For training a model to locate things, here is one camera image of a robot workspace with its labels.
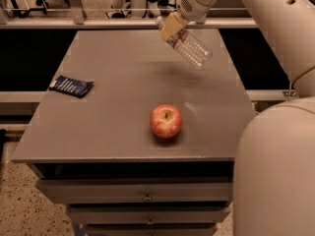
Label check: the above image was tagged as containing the clear plastic water bottle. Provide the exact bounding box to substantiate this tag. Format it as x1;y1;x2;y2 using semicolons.
156;16;212;70

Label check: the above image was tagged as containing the dark blue snack packet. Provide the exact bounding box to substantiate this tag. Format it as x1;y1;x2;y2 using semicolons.
48;75;94;98

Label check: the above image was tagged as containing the top grey drawer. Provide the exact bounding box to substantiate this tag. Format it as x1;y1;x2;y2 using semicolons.
36;180;232;205

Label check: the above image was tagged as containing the red apple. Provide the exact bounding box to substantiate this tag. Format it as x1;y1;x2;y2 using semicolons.
150;104;183;139

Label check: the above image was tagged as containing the middle grey drawer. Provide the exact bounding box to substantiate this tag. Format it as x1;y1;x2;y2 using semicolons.
67;204;231;225

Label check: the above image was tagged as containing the grey drawer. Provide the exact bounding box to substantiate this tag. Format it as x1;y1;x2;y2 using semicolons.
36;180;232;205
67;204;231;225
86;224;218;236

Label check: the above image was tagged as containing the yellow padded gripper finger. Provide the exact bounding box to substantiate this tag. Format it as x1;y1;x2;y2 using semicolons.
158;12;188;40

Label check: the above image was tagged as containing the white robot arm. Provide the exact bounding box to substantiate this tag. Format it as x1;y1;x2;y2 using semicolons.
161;0;315;236

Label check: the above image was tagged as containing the grey drawer cabinet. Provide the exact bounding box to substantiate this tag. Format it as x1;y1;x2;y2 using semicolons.
11;29;257;236

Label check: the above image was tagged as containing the bottom grey drawer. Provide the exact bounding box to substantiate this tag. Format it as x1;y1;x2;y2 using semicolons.
86;224;218;236

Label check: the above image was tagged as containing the grey metal railing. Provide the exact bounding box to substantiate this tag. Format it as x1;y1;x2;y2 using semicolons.
0;0;259;30

